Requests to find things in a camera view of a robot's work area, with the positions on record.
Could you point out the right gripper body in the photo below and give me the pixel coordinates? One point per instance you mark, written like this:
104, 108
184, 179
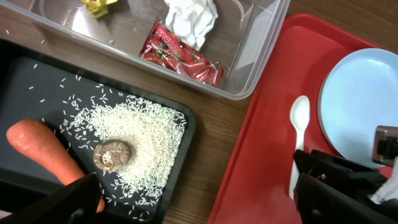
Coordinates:
354, 180

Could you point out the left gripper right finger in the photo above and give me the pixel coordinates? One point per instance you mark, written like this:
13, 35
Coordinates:
317, 202

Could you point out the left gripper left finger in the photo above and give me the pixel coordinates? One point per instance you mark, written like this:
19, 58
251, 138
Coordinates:
76, 202

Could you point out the brown food lump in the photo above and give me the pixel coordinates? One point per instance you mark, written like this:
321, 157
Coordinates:
112, 155

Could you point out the orange carrot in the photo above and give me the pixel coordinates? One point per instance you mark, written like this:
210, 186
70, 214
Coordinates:
36, 141

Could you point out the light blue plate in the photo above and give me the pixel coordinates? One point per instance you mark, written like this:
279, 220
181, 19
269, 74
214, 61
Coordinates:
357, 96

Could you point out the white plastic spoon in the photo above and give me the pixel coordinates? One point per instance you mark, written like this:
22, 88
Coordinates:
299, 118

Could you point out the red snack wrapper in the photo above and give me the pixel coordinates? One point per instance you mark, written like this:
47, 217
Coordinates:
164, 48

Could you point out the yellow snack wrapper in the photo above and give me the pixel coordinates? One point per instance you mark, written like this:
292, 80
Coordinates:
98, 8

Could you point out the white napkin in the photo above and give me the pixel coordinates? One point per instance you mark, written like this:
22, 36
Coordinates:
191, 20

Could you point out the red serving tray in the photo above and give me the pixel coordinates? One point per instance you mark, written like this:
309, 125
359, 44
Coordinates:
255, 186

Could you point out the black tray bin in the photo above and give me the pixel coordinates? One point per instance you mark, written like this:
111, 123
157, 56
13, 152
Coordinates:
37, 86

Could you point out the spilled rice pile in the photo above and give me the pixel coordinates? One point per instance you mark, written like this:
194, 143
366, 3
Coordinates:
152, 134

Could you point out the clear plastic bin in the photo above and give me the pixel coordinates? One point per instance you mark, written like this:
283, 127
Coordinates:
242, 39

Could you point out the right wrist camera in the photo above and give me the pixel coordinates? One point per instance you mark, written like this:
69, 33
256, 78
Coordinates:
385, 153

